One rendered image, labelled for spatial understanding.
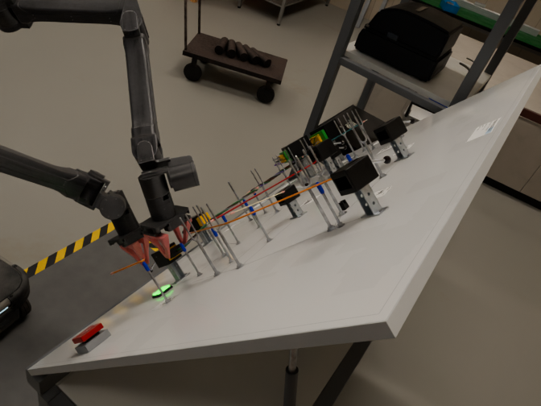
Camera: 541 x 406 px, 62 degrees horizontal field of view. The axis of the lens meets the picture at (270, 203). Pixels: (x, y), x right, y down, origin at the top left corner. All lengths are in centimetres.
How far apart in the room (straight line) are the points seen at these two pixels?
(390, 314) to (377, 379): 215
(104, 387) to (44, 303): 121
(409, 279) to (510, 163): 414
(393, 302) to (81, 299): 215
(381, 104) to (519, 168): 136
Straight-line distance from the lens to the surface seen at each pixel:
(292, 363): 79
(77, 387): 133
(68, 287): 253
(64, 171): 113
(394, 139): 105
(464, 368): 291
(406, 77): 170
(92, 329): 102
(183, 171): 100
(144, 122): 109
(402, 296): 44
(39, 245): 274
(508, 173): 462
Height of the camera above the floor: 198
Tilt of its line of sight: 38 degrees down
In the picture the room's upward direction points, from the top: 19 degrees clockwise
